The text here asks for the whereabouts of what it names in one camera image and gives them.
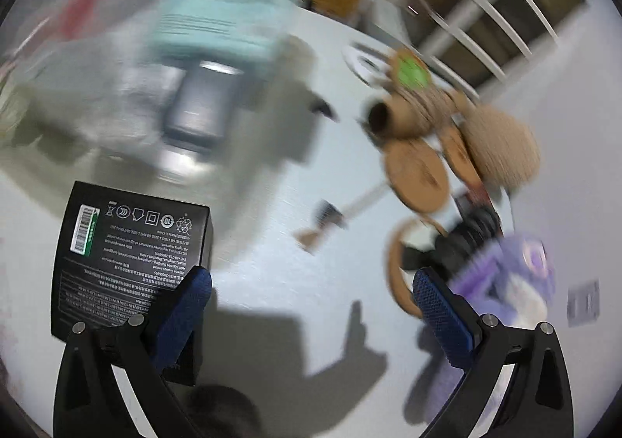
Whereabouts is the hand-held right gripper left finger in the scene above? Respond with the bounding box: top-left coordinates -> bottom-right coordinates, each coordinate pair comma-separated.
52,265 -> 213,438

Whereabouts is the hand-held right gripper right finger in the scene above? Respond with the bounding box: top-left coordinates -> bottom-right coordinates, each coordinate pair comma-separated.
412,268 -> 575,438

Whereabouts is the black printed box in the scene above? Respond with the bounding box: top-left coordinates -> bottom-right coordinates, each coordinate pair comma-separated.
50,180 -> 215,387

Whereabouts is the plain cork coaster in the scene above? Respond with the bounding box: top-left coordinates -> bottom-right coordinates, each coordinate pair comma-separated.
384,137 -> 450,214

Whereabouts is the clear plastic storage container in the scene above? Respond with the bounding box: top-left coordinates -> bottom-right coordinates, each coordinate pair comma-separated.
0,0 -> 312,186

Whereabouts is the teal wet wipes packet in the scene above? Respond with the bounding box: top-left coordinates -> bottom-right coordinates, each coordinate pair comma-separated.
148,0 -> 299,74

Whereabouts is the black ribbed cylinder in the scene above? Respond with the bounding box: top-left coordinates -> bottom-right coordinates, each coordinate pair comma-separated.
435,207 -> 503,274

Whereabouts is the cork coaster with dark print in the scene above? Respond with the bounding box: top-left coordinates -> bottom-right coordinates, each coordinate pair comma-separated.
437,124 -> 484,186

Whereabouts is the twine spool on cardboard tube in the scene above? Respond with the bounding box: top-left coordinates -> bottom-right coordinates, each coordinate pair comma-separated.
364,88 -> 458,140

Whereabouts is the grey power bank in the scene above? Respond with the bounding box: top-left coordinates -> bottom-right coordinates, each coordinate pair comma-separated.
162,60 -> 241,150

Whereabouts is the cork coaster with green cactus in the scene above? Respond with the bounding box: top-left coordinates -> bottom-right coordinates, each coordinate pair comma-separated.
384,49 -> 433,91

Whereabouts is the wooden ring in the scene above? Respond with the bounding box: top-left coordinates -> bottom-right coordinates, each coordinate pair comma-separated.
388,218 -> 450,319

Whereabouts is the clear adhesive wall hook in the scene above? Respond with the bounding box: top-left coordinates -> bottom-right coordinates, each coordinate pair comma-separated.
568,280 -> 601,327

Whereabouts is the white ring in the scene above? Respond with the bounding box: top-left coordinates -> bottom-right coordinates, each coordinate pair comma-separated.
341,44 -> 392,88

